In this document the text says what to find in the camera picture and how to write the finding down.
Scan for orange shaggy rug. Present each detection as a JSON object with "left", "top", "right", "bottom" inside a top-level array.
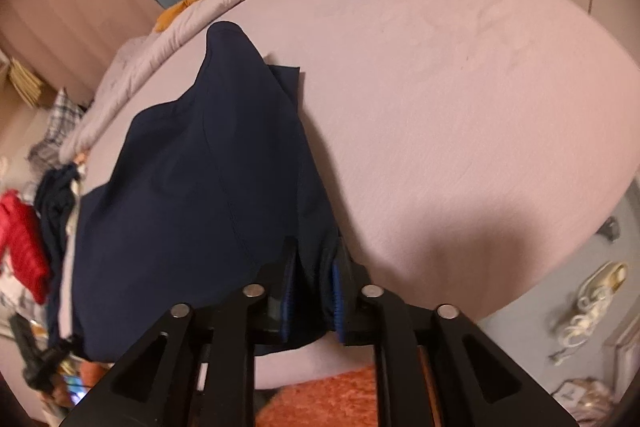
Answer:
[{"left": 255, "top": 364, "right": 436, "bottom": 427}]

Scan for tan slatted object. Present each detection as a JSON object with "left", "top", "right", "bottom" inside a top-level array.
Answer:
[{"left": 6, "top": 56, "right": 47, "bottom": 108}]

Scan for white laced shoe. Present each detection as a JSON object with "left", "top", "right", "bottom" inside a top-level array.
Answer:
[
  {"left": 549, "top": 302, "right": 608, "bottom": 365},
  {"left": 575, "top": 261, "right": 630, "bottom": 314}
]

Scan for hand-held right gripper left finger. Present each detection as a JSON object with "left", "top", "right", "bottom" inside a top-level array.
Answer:
[{"left": 62, "top": 237, "right": 301, "bottom": 427}]

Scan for dark navy jacket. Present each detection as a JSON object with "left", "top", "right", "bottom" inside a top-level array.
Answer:
[{"left": 34, "top": 164, "right": 83, "bottom": 350}]

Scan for navy blue pants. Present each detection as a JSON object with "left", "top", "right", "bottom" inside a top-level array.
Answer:
[{"left": 70, "top": 21, "right": 351, "bottom": 363}]

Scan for plaid cloth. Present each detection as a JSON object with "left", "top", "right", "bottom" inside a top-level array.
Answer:
[{"left": 27, "top": 87, "right": 90, "bottom": 168}]

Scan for small dark grey object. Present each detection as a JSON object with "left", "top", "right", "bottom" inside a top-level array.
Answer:
[{"left": 597, "top": 217, "right": 623, "bottom": 244}]

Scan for bed with pink sheet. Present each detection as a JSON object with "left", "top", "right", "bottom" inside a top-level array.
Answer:
[{"left": 60, "top": 0, "right": 640, "bottom": 390}]

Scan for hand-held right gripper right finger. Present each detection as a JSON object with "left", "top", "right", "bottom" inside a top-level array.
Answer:
[{"left": 330, "top": 239, "right": 577, "bottom": 427}]

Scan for lilac quilted blanket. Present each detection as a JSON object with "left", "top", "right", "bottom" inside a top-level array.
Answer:
[{"left": 59, "top": 0, "right": 403, "bottom": 162}]

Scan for red garment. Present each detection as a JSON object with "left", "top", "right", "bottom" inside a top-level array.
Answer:
[{"left": 0, "top": 189, "right": 53, "bottom": 305}]

